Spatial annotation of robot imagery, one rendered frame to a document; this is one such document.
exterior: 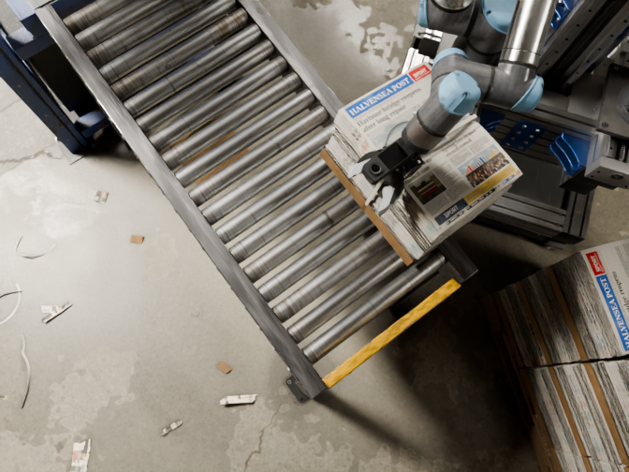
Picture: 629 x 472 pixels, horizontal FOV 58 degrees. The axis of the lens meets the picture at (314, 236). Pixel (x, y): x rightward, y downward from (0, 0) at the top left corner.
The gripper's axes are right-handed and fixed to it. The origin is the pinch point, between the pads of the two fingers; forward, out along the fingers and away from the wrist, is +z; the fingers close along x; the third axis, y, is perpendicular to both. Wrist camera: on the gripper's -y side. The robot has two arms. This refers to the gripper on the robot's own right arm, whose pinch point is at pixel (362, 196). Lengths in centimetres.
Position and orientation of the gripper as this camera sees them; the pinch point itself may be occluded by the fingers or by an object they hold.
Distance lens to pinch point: 130.3
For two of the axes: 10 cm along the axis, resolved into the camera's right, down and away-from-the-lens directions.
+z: -4.5, 5.2, 7.2
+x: -5.9, -7.8, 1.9
